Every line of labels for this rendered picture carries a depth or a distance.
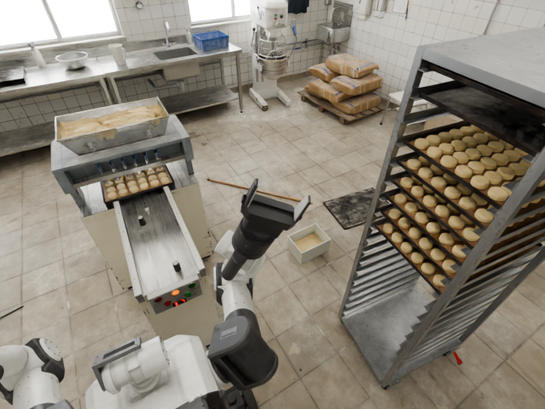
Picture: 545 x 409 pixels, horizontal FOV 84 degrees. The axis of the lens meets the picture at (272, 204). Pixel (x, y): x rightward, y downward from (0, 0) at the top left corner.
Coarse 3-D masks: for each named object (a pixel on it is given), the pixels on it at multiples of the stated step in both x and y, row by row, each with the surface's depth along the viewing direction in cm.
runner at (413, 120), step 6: (432, 108) 110; (438, 108) 111; (408, 114) 107; (414, 114) 108; (420, 114) 110; (426, 114) 111; (432, 114) 112; (438, 114) 112; (444, 114) 112; (450, 114) 113; (402, 120) 108; (408, 120) 109; (414, 120) 109; (420, 120) 109; (426, 120) 109
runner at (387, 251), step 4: (384, 248) 166; (388, 248) 168; (392, 248) 169; (376, 252) 165; (380, 252) 167; (384, 252) 167; (388, 252) 167; (392, 252) 167; (364, 256) 162; (368, 256) 164; (372, 256) 165; (376, 256) 165; (380, 256) 165; (360, 260) 163; (364, 260) 163; (368, 260) 163; (372, 260) 163; (360, 264) 162; (364, 264) 162
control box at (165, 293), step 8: (184, 280) 146; (192, 280) 146; (168, 288) 143; (176, 288) 143; (184, 288) 146; (192, 288) 149; (200, 288) 152; (152, 296) 140; (160, 296) 141; (168, 296) 144; (176, 296) 147; (184, 296) 150; (192, 296) 153; (152, 304) 142; (160, 304) 144; (176, 304) 150; (160, 312) 148
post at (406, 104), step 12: (420, 48) 93; (420, 60) 95; (420, 72) 98; (408, 84) 101; (408, 96) 103; (408, 108) 105; (396, 120) 111; (396, 132) 112; (384, 168) 123; (372, 204) 138; (372, 216) 140; (360, 240) 155; (360, 252) 159; (348, 288) 183; (348, 300) 192
